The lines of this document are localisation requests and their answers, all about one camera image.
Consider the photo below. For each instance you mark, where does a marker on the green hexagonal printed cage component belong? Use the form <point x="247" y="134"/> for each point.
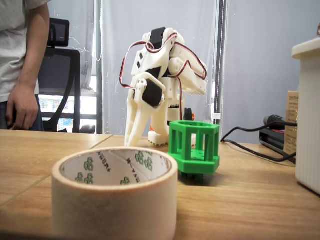
<point x="197" y="166"/>

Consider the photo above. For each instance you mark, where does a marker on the person's hand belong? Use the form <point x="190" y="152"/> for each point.
<point x="23" y="107"/>

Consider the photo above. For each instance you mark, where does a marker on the black mesh office chair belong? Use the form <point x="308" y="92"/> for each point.
<point x="60" y="70"/>

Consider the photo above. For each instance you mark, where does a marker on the beige tape roll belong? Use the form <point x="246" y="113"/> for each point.
<point x="112" y="210"/>

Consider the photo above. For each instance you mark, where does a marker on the black power plug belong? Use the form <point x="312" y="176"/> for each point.
<point x="273" y="119"/>

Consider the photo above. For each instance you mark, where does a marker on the black power strip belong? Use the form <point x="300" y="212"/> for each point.
<point x="273" y="140"/>

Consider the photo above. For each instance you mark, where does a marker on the brown cardboard box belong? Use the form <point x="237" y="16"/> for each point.
<point x="291" y="120"/>

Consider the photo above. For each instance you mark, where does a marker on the person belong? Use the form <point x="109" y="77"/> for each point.
<point x="12" y="37"/>

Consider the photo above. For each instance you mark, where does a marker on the white ribbed container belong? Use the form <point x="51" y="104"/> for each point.
<point x="308" y="112"/>

